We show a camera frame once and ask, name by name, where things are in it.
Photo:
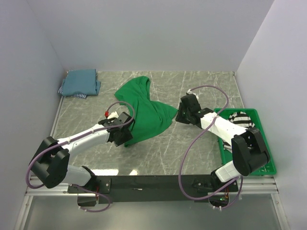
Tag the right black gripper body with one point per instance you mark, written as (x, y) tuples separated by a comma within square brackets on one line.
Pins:
[(187, 114)]

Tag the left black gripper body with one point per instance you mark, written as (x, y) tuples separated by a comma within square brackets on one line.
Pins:
[(126, 136)]

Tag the green tank top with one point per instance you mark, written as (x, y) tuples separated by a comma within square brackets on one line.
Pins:
[(151, 117)]

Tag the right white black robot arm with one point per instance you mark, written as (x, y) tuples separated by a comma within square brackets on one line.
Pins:
[(249, 150)]

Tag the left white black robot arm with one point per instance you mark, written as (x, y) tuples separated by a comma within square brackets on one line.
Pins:
[(51, 160)]

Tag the black white striped tank top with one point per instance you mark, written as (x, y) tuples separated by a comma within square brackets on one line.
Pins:
[(241, 119)]

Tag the blue white striped tank top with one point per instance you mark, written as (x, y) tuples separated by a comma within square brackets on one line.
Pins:
[(79, 95)]

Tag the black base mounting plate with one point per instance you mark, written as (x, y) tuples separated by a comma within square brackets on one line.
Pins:
[(145, 188)]

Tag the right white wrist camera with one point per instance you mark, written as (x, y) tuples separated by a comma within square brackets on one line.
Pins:
[(190, 92)]

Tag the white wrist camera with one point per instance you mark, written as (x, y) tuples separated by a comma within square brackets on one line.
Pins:
[(190, 92), (110, 115)]

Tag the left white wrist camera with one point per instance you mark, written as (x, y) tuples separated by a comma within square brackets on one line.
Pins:
[(110, 115)]

